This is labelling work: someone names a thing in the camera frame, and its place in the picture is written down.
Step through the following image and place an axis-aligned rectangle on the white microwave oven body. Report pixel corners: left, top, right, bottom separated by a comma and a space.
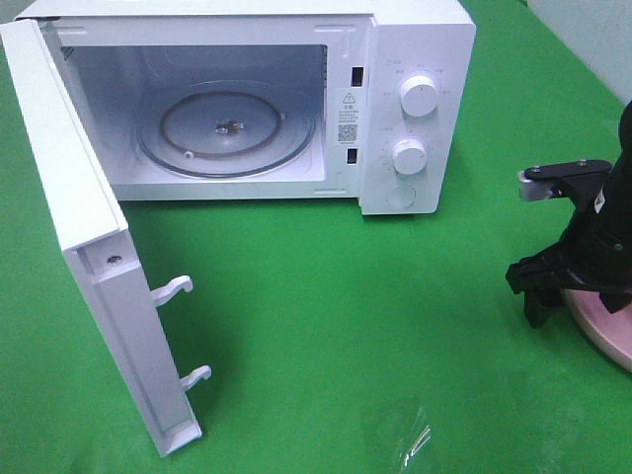
10, 1, 476, 215

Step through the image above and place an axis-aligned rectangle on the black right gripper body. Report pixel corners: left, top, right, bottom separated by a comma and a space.
560, 106, 631, 313

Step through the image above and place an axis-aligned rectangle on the clear adhesive tape strip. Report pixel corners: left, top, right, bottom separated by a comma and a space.
357, 402, 435, 470

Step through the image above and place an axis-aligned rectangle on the round door release button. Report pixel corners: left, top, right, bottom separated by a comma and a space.
386, 186, 416, 209

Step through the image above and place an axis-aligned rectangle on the upper white microwave knob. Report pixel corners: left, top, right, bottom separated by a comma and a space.
399, 74, 438, 118

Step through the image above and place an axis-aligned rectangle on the pink round plate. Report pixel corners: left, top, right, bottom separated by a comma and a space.
562, 289, 631, 372

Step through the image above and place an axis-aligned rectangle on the lower white microwave knob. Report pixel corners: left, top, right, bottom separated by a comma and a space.
392, 138, 428, 176

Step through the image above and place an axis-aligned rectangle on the white microwave knob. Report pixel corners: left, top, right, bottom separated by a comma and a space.
392, 138, 428, 176
399, 74, 438, 118

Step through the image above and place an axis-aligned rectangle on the white microwave door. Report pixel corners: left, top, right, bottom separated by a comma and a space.
1, 20, 211, 456

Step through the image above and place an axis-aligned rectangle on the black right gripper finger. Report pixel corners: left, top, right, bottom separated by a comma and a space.
506, 249, 561, 296
523, 290, 563, 329

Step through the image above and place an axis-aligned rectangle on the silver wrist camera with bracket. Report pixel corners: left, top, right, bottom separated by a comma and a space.
517, 159, 612, 207

